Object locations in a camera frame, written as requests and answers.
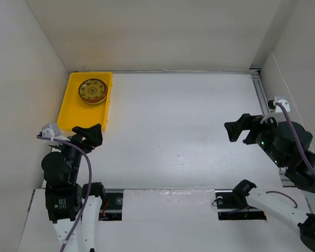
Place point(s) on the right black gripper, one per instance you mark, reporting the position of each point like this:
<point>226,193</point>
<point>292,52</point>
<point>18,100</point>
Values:
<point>246,121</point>

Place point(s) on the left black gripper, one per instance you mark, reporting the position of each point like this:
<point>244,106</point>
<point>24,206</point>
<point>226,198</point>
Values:
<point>92,134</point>

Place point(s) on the cream floral plate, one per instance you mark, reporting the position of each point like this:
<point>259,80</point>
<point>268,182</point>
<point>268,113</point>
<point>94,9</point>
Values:
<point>94,104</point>

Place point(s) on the yellow patterned plate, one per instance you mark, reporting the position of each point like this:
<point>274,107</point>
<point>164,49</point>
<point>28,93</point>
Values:
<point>93,89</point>
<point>97,101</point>

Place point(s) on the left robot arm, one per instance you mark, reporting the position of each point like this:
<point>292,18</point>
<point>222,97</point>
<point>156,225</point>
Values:
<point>72,199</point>

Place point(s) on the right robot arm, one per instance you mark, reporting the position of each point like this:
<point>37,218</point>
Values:
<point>247,194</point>

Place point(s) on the yellow plastic bin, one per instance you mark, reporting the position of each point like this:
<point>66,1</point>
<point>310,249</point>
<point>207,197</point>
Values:
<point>75,112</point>

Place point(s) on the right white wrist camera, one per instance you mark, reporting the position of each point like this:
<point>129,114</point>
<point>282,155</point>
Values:
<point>278,107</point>

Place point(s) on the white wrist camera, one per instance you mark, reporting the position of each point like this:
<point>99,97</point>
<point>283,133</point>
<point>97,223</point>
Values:
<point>278,107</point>
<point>51,131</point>

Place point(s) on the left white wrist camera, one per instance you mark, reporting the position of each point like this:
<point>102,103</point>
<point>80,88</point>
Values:
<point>51,131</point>

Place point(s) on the aluminium rail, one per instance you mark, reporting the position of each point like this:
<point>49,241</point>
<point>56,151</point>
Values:
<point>255,76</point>

